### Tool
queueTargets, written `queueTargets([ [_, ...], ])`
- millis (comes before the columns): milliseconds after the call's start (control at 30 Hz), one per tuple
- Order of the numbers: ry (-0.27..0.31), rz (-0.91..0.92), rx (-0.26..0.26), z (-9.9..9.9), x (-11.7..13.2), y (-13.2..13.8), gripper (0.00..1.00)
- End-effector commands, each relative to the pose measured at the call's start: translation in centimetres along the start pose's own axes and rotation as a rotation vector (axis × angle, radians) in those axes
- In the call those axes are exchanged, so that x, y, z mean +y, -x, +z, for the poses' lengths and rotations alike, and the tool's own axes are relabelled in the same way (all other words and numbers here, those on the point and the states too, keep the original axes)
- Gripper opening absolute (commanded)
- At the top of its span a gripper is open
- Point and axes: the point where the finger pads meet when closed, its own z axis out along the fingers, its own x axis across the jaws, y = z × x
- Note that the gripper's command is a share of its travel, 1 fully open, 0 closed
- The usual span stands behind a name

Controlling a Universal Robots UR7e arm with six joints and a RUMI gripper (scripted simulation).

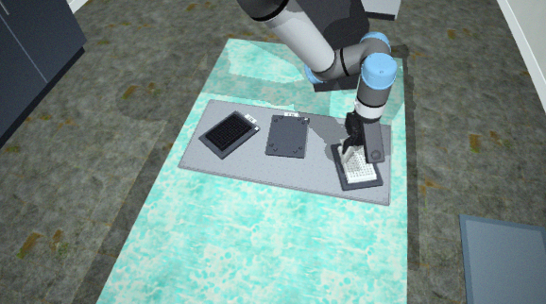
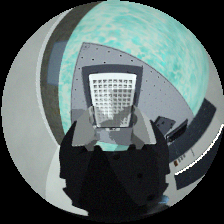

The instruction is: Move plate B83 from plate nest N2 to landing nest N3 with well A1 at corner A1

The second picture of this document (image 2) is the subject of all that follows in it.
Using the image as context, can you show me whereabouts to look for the black microplate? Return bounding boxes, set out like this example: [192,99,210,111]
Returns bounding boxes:
[170,124,187,142]

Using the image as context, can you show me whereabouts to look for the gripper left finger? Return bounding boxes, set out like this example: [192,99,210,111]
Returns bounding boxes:
[59,105,97,179]

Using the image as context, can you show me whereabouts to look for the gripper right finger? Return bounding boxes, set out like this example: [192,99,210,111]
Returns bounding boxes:
[131,105,171,175]

